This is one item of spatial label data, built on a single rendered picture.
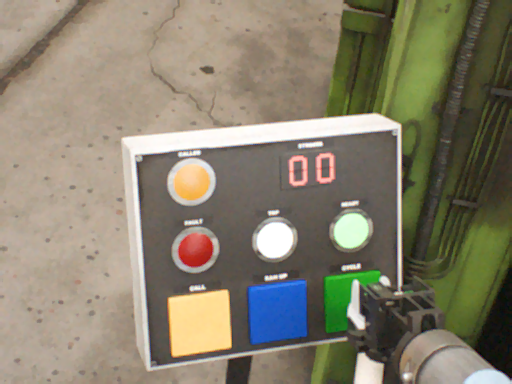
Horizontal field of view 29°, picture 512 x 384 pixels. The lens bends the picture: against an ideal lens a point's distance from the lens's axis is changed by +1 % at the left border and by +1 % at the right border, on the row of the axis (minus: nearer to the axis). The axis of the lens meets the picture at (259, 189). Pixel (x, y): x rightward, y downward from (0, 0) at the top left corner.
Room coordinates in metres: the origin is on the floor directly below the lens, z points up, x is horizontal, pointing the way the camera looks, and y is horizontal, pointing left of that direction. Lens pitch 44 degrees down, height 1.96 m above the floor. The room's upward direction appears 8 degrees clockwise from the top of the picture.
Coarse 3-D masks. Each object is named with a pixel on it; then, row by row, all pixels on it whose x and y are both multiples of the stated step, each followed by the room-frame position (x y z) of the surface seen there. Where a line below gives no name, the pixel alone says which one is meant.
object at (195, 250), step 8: (184, 240) 0.79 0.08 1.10; (192, 240) 0.79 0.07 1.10; (200, 240) 0.79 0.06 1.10; (208, 240) 0.79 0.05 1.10; (184, 248) 0.78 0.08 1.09; (192, 248) 0.78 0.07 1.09; (200, 248) 0.79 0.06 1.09; (208, 248) 0.79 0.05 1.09; (184, 256) 0.78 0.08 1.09; (192, 256) 0.78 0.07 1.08; (200, 256) 0.78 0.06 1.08; (208, 256) 0.78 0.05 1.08; (184, 264) 0.77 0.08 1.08; (192, 264) 0.77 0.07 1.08; (200, 264) 0.78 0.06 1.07
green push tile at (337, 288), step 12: (324, 276) 0.82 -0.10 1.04; (336, 276) 0.82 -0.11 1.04; (348, 276) 0.82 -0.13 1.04; (360, 276) 0.82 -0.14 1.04; (372, 276) 0.83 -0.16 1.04; (324, 288) 0.81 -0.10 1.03; (336, 288) 0.81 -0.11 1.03; (348, 288) 0.81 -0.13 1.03; (324, 300) 0.80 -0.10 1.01; (336, 300) 0.80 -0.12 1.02; (348, 300) 0.80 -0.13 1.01; (324, 312) 0.79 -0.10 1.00; (336, 312) 0.79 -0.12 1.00; (336, 324) 0.78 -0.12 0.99
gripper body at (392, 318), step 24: (360, 288) 0.73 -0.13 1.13; (384, 288) 0.73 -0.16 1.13; (408, 288) 0.73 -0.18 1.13; (360, 312) 0.72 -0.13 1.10; (384, 312) 0.69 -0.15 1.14; (408, 312) 0.66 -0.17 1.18; (432, 312) 0.66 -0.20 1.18; (384, 336) 0.68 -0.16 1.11; (408, 336) 0.64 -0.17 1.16; (384, 360) 0.66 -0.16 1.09
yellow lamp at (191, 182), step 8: (184, 168) 0.83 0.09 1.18; (192, 168) 0.83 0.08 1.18; (200, 168) 0.84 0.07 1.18; (176, 176) 0.82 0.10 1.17; (184, 176) 0.82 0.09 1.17; (192, 176) 0.83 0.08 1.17; (200, 176) 0.83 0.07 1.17; (208, 176) 0.83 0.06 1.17; (176, 184) 0.82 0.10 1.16; (184, 184) 0.82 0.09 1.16; (192, 184) 0.82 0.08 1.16; (200, 184) 0.83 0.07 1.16; (208, 184) 0.83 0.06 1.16; (176, 192) 0.81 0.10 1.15; (184, 192) 0.82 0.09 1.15; (192, 192) 0.82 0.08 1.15; (200, 192) 0.82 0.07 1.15
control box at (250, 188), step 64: (256, 128) 0.93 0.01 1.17; (320, 128) 0.92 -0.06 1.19; (384, 128) 0.93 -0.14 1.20; (128, 192) 0.83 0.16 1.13; (256, 192) 0.84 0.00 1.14; (320, 192) 0.87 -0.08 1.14; (384, 192) 0.89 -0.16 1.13; (256, 256) 0.80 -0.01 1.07; (320, 256) 0.83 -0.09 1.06; (384, 256) 0.85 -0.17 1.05; (320, 320) 0.79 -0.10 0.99
